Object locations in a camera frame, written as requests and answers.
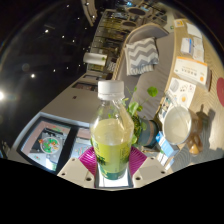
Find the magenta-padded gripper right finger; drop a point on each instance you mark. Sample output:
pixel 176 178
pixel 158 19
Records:
pixel 150 170

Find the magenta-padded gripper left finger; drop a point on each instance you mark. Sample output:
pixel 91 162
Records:
pixel 76 171

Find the clear green-labelled water bottle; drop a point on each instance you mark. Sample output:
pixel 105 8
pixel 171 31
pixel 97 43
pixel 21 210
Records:
pixel 111 150

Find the small blue box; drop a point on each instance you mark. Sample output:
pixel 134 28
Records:
pixel 166 145

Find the green potted plant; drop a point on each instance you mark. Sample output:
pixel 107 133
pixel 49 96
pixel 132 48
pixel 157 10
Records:
pixel 148 133

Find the window with festive decals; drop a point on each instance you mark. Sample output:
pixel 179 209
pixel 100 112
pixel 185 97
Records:
pixel 50 145

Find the tan mug white inside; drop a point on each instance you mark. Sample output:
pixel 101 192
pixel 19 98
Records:
pixel 176 125

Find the picture-printed white sheet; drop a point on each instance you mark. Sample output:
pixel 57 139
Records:
pixel 183 91

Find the grey curved sofa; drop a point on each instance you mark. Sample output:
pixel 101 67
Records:
pixel 156 76

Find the flat round red coaster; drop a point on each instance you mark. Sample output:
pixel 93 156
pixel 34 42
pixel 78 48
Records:
pixel 220 91

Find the ceiling spot lights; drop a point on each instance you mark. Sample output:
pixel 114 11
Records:
pixel 32 75

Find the white box with orange mark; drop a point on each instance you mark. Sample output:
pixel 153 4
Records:
pixel 191 71

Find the grey white chevron cushion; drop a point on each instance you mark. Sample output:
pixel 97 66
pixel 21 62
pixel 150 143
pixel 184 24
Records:
pixel 141 56

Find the white round column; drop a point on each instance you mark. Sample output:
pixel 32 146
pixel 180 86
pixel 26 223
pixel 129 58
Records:
pixel 95 59

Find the blue-topped white leaflet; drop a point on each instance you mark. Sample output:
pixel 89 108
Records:
pixel 193 43

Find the yellow code card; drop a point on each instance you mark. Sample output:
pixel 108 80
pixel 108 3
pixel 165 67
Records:
pixel 179 23

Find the group of round-backed chairs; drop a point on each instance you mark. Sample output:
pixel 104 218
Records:
pixel 136 11

